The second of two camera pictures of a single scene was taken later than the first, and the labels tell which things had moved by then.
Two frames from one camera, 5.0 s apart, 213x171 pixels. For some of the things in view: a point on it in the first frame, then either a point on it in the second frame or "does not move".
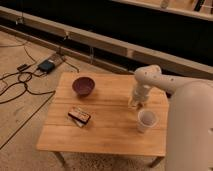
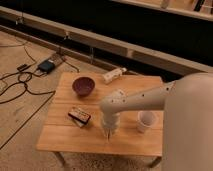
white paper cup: x=146 y=120 does not move
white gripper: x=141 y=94 to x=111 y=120
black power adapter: x=46 y=66 does not move
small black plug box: x=23 y=67 does not move
